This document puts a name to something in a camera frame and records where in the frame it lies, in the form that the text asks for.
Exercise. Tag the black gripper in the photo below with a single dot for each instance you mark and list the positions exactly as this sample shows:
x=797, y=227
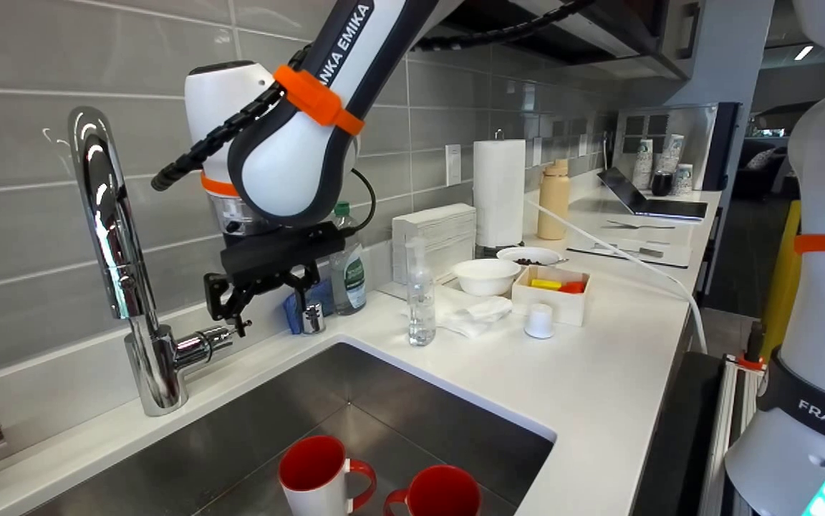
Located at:
x=266, y=279

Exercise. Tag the chrome gooseneck kitchen tap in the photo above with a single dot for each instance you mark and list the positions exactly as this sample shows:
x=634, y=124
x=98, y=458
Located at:
x=131, y=289

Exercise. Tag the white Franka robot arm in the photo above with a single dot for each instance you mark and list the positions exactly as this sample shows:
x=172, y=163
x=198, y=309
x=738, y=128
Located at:
x=287, y=163

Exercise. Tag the blue sponge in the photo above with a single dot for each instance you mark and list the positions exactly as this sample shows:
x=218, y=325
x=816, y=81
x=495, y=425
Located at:
x=290, y=313

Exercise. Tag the chrome air gap cap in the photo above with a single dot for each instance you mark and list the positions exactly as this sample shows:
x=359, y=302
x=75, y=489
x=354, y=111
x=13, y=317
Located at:
x=313, y=319

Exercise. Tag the green dish soap bottle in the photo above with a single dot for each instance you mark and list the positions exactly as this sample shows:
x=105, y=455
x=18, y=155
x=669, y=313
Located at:
x=350, y=273

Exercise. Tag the stainless steel sink basin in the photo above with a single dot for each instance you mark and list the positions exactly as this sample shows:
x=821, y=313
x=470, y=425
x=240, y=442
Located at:
x=356, y=402

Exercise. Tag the small clear plastic bottle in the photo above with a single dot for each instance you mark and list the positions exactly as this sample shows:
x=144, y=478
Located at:
x=419, y=304

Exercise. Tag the white mug red inside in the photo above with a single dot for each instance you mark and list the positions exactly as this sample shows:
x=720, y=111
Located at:
x=442, y=495
x=313, y=484

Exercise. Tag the crumpled white tissue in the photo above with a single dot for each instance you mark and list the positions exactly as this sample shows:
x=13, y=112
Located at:
x=478, y=317

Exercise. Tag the empty white bowl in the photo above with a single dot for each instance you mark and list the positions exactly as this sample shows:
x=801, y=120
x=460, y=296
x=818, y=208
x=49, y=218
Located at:
x=486, y=276

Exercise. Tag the white paper towel roll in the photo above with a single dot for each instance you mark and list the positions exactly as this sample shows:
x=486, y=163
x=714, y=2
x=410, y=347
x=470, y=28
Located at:
x=500, y=191

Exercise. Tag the white bowl holding beans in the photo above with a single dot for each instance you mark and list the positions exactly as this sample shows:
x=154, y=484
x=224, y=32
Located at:
x=530, y=257

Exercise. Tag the clear plastic cup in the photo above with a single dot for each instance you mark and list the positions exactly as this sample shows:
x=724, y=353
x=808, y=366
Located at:
x=541, y=322

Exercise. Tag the yellow toy block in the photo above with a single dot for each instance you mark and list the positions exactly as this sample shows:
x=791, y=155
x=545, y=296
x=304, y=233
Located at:
x=545, y=284

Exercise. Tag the square wooden box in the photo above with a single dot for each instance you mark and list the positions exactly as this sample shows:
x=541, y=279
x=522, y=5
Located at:
x=552, y=304

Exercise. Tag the tan bottle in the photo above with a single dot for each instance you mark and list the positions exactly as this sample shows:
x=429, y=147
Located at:
x=555, y=203

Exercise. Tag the white pump bottle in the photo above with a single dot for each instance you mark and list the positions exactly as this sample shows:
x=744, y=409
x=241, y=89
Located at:
x=644, y=165

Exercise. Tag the dark laptop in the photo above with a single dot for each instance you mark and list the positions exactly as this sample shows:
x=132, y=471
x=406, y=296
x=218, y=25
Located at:
x=667, y=208

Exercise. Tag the dark bottle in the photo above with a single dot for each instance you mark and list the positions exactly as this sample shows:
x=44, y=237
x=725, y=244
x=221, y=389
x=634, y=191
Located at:
x=667, y=175

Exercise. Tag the small white jar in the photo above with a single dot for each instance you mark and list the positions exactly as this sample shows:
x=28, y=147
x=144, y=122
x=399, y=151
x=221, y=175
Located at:
x=687, y=180

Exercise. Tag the dark range hood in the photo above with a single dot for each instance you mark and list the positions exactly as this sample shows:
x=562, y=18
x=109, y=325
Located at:
x=647, y=46

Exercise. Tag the white wall socket plate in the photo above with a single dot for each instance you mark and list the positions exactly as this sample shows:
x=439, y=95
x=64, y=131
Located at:
x=538, y=154
x=453, y=165

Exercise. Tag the yellow post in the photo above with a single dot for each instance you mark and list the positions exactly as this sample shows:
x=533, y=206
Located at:
x=780, y=289

